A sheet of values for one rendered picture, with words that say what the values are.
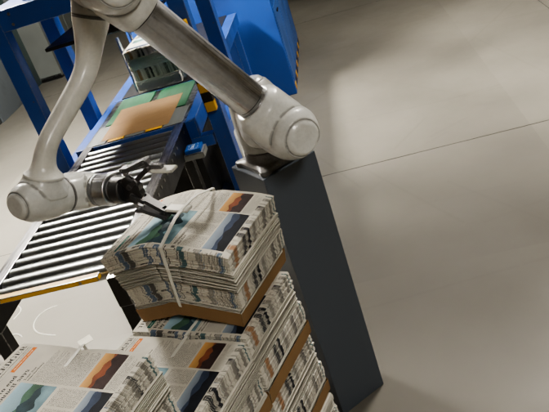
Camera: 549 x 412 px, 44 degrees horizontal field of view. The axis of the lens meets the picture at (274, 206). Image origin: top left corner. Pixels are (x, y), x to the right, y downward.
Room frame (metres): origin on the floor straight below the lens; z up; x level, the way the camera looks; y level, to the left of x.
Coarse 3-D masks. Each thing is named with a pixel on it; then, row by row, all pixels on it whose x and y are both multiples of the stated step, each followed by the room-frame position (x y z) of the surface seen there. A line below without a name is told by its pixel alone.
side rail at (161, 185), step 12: (180, 132) 3.16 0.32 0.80; (168, 144) 3.05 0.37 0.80; (180, 144) 3.09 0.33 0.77; (168, 156) 2.89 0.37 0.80; (180, 156) 3.02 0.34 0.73; (180, 168) 2.96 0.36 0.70; (156, 180) 2.67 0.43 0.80; (168, 180) 2.76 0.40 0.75; (156, 192) 2.57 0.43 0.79; (168, 192) 2.70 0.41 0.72; (108, 276) 2.00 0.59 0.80; (120, 288) 1.98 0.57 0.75; (120, 300) 1.98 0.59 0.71; (132, 300) 1.98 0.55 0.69
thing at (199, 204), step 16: (208, 192) 1.75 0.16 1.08; (192, 208) 1.68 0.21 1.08; (176, 224) 1.62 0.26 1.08; (192, 224) 1.60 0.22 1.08; (160, 240) 1.56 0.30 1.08; (176, 240) 1.54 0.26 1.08; (160, 256) 1.53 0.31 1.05; (160, 272) 1.55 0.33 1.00; (176, 272) 1.52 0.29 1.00; (176, 288) 1.54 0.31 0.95
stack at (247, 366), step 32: (288, 288) 1.61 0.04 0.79; (160, 320) 1.60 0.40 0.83; (192, 320) 1.55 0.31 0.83; (256, 320) 1.45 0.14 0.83; (288, 320) 1.56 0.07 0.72; (160, 352) 1.46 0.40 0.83; (192, 352) 1.41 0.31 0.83; (224, 352) 1.37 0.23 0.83; (256, 352) 1.41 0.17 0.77; (288, 352) 1.51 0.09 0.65; (192, 384) 1.29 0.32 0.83; (224, 384) 1.28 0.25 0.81; (256, 384) 1.36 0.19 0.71; (288, 384) 1.47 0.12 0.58; (320, 384) 1.60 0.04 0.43
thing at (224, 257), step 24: (240, 192) 1.70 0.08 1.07; (216, 216) 1.61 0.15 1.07; (240, 216) 1.58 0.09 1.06; (264, 216) 1.60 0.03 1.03; (192, 240) 1.52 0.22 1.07; (216, 240) 1.50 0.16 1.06; (240, 240) 1.48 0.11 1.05; (264, 240) 1.57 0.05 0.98; (192, 264) 1.48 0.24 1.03; (216, 264) 1.44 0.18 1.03; (240, 264) 1.46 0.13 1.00; (264, 264) 1.56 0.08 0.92; (192, 288) 1.51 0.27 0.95; (216, 288) 1.46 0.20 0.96; (240, 288) 1.44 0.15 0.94; (240, 312) 1.44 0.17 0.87
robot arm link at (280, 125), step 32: (96, 0) 1.63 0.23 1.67; (128, 0) 1.63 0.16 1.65; (128, 32) 1.73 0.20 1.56; (160, 32) 1.71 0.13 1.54; (192, 32) 1.75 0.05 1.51; (192, 64) 1.73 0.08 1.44; (224, 64) 1.75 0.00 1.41; (224, 96) 1.75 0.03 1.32; (256, 96) 1.76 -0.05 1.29; (288, 96) 1.79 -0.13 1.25; (256, 128) 1.75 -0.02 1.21; (288, 128) 1.71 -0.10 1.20
